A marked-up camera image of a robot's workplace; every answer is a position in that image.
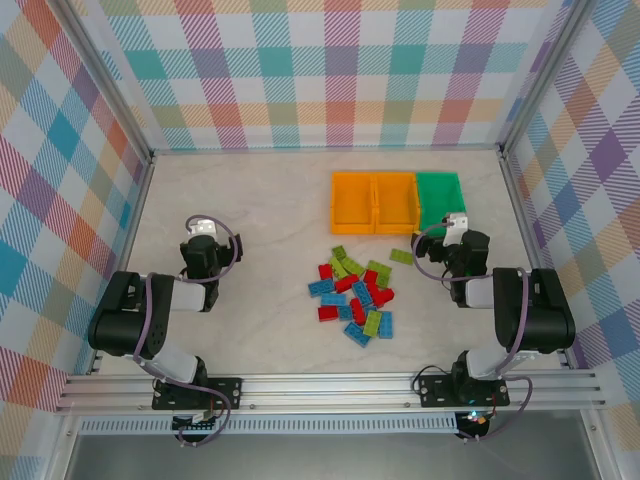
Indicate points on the lime green lego brick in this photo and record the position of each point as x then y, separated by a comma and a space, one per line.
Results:
352, 266
382, 280
338, 266
379, 266
372, 323
339, 251
402, 256

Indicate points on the red lego brick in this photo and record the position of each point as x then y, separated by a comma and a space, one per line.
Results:
356, 308
370, 276
382, 296
346, 283
327, 313
325, 271

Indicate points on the blue lego brick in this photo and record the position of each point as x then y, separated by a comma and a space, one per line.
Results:
320, 287
385, 323
332, 300
356, 334
362, 292
346, 313

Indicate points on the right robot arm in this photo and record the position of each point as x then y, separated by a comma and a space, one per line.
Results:
540, 320

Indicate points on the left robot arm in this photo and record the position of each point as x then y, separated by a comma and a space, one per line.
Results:
120, 320

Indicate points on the green plastic bin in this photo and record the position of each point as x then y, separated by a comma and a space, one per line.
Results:
440, 195

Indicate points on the orange plastic bin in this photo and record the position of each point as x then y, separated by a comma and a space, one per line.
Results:
395, 200
350, 200

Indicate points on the small electronics board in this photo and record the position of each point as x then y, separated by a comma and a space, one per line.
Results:
475, 419
195, 425

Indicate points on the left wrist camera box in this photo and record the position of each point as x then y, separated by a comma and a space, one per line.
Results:
202, 227

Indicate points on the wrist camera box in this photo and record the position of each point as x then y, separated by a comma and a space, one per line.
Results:
457, 221
202, 227

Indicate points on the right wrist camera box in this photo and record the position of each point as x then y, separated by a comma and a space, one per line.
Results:
457, 221

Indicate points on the aluminium side rail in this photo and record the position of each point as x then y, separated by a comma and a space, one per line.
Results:
524, 220
132, 225

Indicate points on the aluminium back rail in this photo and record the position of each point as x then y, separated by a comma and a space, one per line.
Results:
325, 150

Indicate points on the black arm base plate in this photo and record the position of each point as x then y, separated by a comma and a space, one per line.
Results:
230, 392
435, 390

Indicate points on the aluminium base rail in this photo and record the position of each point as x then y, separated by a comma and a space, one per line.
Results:
325, 392

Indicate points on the aluminium frame post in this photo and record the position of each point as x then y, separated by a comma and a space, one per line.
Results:
545, 75
107, 80

